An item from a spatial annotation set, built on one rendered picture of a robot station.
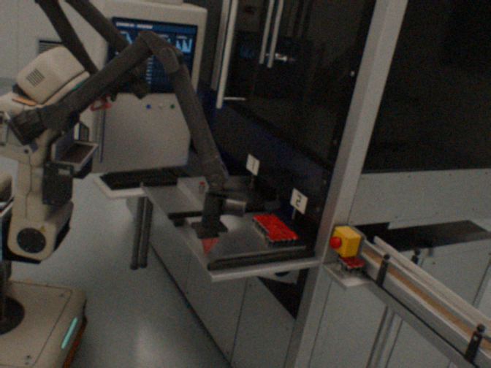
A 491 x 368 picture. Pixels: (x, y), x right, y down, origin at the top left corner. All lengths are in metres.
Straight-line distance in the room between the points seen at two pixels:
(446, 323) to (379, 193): 0.47
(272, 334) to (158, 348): 0.74
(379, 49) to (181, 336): 1.76
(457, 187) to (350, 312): 0.61
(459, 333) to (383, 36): 0.84
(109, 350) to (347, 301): 1.20
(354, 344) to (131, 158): 1.25
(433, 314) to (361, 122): 0.59
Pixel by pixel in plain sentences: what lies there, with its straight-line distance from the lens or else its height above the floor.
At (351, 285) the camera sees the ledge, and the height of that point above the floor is 0.88.
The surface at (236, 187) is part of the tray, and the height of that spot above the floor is 0.88.
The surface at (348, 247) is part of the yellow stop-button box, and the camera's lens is 1.67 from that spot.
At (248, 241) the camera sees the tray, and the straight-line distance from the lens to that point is 1.81.
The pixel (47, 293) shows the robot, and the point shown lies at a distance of 2.51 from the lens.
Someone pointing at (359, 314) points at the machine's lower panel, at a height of 0.62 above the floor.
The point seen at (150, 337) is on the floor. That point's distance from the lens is 2.72.
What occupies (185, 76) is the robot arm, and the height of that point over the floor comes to 1.43.
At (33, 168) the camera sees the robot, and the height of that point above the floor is 0.99.
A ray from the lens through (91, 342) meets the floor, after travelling 2.68.
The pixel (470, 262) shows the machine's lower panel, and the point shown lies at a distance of 2.41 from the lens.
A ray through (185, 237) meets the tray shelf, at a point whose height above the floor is 0.88.
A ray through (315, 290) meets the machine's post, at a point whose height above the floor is 0.77.
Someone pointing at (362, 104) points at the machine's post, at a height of 1.43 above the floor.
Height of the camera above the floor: 1.73
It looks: 22 degrees down
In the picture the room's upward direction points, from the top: 10 degrees clockwise
